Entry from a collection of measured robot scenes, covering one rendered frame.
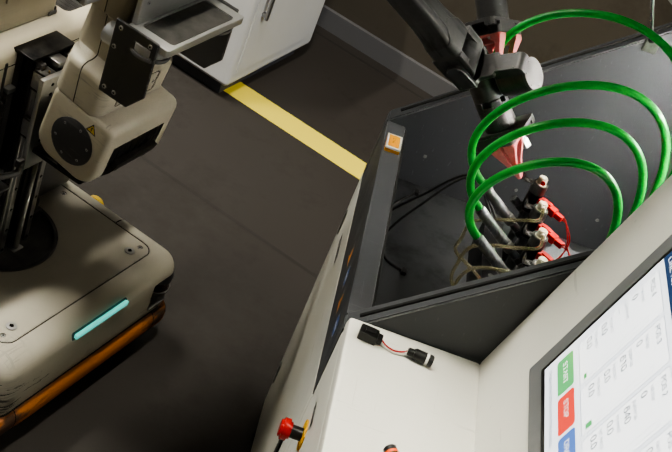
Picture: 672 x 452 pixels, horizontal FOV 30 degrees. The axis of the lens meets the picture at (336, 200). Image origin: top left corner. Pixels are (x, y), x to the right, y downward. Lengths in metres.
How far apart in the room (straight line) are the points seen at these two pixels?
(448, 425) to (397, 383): 0.10
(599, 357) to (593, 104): 0.92
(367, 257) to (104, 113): 0.66
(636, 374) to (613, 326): 0.13
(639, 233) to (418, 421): 0.42
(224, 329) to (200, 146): 0.81
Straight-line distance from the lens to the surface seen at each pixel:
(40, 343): 2.76
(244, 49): 4.10
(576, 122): 1.96
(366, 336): 1.92
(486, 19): 2.22
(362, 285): 2.08
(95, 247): 3.01
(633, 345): 1.61
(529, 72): 2.10
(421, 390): 1.90
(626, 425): 1.53
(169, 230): 3.57
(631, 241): 1.78
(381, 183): 2.33
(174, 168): 3.81
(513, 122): 2.16
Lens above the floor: 2.21
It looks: 34 degrees down
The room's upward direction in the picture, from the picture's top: 23 degrees clockwise
